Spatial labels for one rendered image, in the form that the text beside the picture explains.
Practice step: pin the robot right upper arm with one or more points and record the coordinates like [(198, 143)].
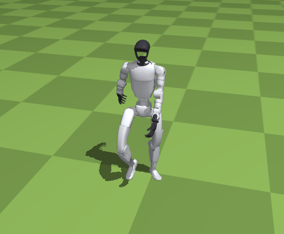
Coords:
[(123, 74)]

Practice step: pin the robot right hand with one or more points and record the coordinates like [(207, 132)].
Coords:
[(120, 98)]

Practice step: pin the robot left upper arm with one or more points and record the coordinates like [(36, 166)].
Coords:
[(160, 82)]

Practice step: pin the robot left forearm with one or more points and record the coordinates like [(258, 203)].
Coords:
[(157, 105)]

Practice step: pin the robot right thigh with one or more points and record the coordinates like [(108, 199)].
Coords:
[(124, 129)]

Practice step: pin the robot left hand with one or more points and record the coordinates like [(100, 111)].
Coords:
[(153, 126)]

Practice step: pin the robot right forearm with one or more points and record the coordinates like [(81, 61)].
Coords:
[(119, 90)]

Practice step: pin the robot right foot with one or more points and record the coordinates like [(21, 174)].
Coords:
[(131, 171)]

